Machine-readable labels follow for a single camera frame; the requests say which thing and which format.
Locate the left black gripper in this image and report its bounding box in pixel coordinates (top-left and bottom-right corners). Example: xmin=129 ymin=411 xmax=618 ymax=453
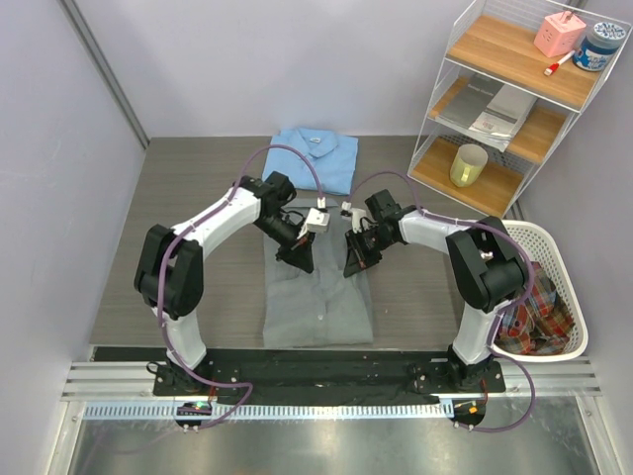
xmin=254 ymin=212 xmax=316 ymax=274

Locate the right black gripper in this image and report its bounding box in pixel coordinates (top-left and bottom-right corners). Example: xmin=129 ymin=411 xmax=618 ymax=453
xmin=345 ymin=227 xmax=396 ymax=277

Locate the grey long sleeve shirt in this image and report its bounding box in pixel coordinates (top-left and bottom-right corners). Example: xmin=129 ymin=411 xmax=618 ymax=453
xmin=263 ymin=198 xmax=374 ymax=348

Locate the light blue shirt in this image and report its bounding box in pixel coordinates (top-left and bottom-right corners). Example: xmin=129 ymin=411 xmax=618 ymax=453
xmin=262 ymin=128 xmax=359 ymax=195

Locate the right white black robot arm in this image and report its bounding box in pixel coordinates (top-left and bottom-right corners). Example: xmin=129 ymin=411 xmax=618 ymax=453
xmin=341 ymin=190 xmax=533 ymax=391

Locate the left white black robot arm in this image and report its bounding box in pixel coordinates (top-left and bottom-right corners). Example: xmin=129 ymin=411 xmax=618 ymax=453
xmin=134 ymin=172 xmax=315 ymax=395

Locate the grey booklet stack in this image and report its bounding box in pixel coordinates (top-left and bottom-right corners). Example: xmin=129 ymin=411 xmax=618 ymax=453
xmin=435 ymin=74 xmax=536 ymax=151

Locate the yellow translucent cup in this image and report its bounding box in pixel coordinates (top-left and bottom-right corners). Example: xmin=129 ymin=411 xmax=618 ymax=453
xmin=449 ymin=143 xmax=489 ymax=187

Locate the red plaid shirt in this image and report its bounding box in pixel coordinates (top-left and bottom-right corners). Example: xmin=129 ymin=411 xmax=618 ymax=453
xmin=495 ymin=262 xmax=575 ymax=356

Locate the white plastic laundry basket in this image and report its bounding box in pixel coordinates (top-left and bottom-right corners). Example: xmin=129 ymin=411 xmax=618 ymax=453
xmin=494 ymin=220 xmax=588 ymax=363

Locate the red white marker pen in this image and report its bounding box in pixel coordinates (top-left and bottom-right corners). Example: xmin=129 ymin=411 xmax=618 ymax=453
xmin=544 ymin=49 xmax=576 ymax=76

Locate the pink cube power socket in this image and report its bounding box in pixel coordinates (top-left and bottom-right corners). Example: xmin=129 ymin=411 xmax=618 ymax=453
xmin=533 ymin=10 xmax=587 ymax=57

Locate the blue white lidded jar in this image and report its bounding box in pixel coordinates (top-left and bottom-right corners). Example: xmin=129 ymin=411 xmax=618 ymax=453
xmin=573 ymin=22 xmax=627 ymax=72

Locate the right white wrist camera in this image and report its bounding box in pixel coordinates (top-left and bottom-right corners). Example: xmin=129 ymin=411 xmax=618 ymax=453
xmin=340 ymin=201 xmax=367 ymax=234

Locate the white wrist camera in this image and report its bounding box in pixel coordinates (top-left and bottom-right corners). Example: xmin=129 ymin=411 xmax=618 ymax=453
xmin=298 ymin=208 xmax=330 ymax=238
xmin=340 ymin=201 xmax=367 ymax=234

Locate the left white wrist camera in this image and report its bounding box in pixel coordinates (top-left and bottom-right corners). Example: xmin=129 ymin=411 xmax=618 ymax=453
xmin=298 ymin=208 xmax=330 ymax=238

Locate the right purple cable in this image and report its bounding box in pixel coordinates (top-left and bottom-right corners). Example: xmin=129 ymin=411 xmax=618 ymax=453
xmin=341 ymin=170 xmax=537 ymax=434

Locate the purple cable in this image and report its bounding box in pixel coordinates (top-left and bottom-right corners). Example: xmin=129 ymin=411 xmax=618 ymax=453
xmin=341 ymin=170 xmax=537 ymax=434
xmin=155 ymin=143 xmax=328 ymax=429

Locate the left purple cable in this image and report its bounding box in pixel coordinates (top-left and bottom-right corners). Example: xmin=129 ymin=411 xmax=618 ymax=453
xmin=155 ymin=143 xmax=328 ymax=429

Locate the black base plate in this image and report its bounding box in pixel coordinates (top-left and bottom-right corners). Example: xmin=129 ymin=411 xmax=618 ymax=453
xmin=153 ymin=349 xmax=506 ymax=404

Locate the white slotted cable duct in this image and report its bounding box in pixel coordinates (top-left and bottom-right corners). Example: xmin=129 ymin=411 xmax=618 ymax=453
xmin=83 ymin=400 xmax=454 ymax=422

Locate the white wire wooden shelf rack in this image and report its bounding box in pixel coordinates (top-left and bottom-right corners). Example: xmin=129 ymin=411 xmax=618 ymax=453
xmin=408 ymin=1 xmax=632 ymax=217

